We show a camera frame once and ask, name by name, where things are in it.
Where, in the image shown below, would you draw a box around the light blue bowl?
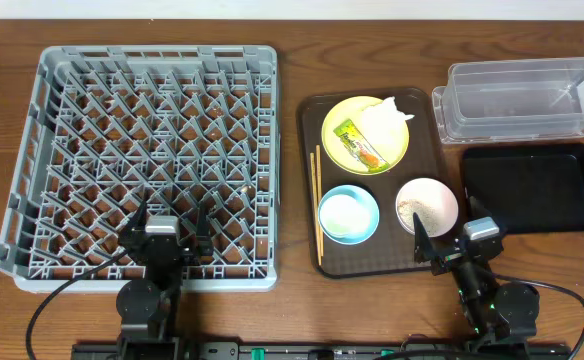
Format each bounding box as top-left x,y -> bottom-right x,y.
318,185 -> 380,245

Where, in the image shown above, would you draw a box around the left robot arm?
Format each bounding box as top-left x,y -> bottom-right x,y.
113,201 -> 213,360

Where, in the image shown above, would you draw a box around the clear plastic bin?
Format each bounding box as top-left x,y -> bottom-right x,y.
432,57 -> 584,144

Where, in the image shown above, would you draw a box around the rice food scraps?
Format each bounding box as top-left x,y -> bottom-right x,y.
397,199 -> 439,237

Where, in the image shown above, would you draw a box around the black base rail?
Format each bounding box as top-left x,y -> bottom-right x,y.
70,339 -> 570,360

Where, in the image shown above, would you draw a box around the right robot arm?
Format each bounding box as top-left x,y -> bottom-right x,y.
413,210 -> 540,353

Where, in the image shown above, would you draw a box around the green snack wrapper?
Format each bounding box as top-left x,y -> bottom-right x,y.
333,119 -> 389,173

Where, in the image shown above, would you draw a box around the white napkin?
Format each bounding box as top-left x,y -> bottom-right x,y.
361,97 -> 414,152

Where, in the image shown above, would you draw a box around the grey plastic dish rack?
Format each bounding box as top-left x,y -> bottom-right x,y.
0,45 -> 281,293

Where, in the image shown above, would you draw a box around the small white cup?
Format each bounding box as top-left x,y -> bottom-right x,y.
319,194 -> 371,237

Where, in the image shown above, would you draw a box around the yellow plate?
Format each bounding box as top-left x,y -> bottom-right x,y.
321,96 -> 409,175

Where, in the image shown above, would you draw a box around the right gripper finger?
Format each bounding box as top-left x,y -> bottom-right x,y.
468,196 -> 506,233
413,213 -> 435,263

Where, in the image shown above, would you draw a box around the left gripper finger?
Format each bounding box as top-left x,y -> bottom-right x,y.
127,200 -> 147,233
195,203 -> 214,255

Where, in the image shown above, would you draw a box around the right wooden chopstick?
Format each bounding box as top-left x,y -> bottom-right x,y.
315,144 -> 324,265

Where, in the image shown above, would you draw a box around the dark brown serving tray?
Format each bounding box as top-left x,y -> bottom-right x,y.
314,87 -> 451,279

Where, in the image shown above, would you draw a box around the black waste tray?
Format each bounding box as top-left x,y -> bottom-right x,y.
461,143 -> 584,234

